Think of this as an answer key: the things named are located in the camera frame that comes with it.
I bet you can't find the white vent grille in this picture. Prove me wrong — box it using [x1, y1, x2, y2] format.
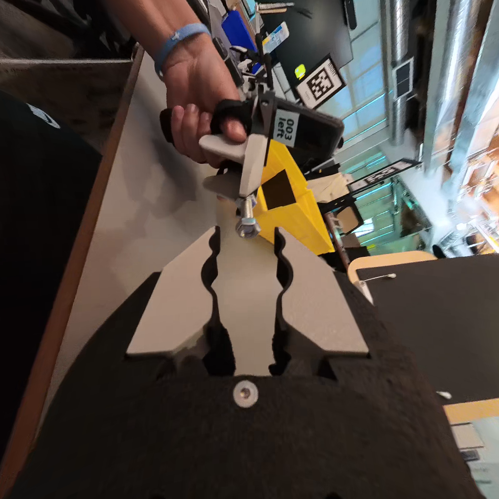
[394, 58, 414, 98]

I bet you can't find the person's left hand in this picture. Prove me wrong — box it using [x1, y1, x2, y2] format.
[162, 43, 248, 168]

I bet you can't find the steel hex bolt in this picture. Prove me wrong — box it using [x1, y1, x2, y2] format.
[235, 195, 258, 222]

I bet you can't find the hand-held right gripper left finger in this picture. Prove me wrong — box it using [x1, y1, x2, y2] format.
[126, 226, 221, 355]

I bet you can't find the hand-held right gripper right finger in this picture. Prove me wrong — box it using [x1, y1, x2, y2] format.
[274, 227, 370, 356]

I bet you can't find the black monitor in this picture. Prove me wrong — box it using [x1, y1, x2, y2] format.
[257, 0, 357, 106]

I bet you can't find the white blue packet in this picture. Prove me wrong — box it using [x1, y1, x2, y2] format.
[262, 21, 290, 53]

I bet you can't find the steel hex nut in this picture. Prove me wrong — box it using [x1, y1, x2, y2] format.
[235, 218, 262, 239]

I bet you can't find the black board wooden rim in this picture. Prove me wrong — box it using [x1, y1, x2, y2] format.
[347, 251, 499, 425]

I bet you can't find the blue container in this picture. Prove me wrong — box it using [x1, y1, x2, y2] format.
[221, 10, 254, 45]

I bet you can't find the person's left forearm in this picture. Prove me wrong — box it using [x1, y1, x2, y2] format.
[105, 0, 195, 51]

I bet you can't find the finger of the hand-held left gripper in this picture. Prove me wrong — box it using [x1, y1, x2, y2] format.
[203, 134, 270, 200]

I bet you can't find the spiral metal air duct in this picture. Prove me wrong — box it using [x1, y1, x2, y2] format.
[384, 0, 415, 147]
[423, 0, 492, 172]

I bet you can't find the yellow plastic bin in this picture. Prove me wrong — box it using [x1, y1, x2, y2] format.
[253, 140, 336, 256]

